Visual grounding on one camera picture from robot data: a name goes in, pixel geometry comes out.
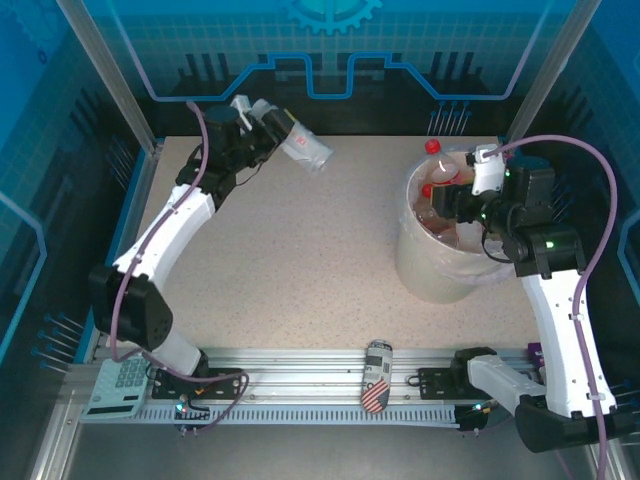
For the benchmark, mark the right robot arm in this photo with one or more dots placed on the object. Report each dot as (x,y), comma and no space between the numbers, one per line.
(565,340)

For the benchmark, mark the purple snack bag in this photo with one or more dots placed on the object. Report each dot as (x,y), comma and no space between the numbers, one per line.
(535,350)

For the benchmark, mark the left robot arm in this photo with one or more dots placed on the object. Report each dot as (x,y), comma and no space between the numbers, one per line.
(165,235)

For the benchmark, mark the clear plastic bin liner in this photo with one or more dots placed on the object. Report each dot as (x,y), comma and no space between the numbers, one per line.
(480,272)

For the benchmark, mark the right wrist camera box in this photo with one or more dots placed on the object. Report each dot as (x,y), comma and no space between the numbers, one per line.
(487,172)

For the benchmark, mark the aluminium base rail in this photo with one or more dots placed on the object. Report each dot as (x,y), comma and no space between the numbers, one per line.
(300,370)

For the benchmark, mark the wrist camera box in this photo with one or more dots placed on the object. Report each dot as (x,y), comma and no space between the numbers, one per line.
(487,172)
(241,107)

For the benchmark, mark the pale green calculator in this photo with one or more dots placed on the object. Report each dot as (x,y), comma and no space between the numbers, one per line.
(112,395)

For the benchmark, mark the aluminium frame post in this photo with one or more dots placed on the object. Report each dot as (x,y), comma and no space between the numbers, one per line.
(542,75)
(111,75)

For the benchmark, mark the flag-print drink can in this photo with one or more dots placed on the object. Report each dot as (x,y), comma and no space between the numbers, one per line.
(376,375)

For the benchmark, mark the white plastic bin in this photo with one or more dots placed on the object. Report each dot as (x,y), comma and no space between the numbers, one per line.
(435,275)

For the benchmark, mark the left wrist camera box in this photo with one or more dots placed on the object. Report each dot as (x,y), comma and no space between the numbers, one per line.
(241,107)

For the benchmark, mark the black power connector block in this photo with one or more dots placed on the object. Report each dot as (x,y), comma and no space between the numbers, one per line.
(472,420)
(190,414)

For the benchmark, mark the clear bottle white label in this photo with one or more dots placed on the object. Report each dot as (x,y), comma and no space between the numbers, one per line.
(312,155)

